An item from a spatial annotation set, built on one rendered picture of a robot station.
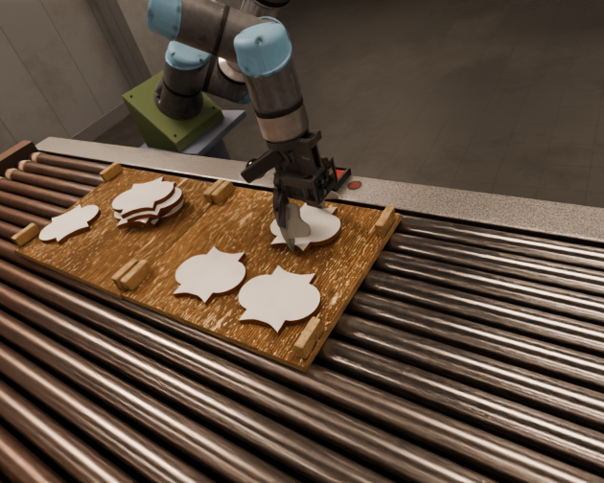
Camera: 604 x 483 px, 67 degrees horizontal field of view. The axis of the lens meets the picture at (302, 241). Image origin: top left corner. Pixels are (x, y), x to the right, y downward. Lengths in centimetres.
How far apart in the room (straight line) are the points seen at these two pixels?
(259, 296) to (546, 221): 49
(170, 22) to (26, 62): 362
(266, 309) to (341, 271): 14
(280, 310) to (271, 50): 38
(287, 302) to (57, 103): 385
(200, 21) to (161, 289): 46
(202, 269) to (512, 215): 55
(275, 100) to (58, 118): 382
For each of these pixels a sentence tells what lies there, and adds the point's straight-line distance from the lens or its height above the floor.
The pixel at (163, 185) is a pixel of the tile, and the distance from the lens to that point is 109.
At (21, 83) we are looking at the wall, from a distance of 431.
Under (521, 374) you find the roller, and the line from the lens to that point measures 66.
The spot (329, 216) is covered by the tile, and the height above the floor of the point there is 95.
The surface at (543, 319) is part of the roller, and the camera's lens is 71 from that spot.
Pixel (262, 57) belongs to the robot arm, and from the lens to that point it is 65.
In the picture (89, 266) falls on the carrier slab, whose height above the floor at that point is 94.
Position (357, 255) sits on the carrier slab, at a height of 94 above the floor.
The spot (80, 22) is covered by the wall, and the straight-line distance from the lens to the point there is 465.
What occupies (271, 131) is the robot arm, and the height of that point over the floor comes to 117.
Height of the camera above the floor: 147
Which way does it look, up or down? 39 degrees down
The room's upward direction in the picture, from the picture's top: 18 degrees counter-clockwise
